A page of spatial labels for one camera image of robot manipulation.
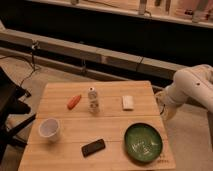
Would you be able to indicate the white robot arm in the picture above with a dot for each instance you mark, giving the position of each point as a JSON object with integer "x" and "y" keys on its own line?
{"x": 191, "y": 82}

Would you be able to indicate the white plastic bottle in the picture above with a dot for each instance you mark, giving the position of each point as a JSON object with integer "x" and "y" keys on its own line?
{"x": 93, "y": 100}

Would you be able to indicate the white sponge block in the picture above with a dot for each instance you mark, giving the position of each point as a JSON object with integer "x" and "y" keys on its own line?
{"x": 127, "y": 102}

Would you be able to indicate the orange carrot toy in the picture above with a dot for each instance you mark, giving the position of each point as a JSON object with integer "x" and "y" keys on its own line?
{"x": 73, "y": 102}

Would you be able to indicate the black smartphone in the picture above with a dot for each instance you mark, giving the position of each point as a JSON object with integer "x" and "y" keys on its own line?
{"x": 93, "y": 147}

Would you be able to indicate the green bowl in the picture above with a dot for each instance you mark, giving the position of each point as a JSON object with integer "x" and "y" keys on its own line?
{"x": 143, "y": 142}

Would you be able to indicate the white cup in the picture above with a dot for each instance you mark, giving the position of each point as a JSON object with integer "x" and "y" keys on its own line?
{"x": 49, "y": 129}

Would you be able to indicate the black chair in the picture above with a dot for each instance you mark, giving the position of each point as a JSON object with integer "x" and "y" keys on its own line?
{"x": 10, "y": 104}

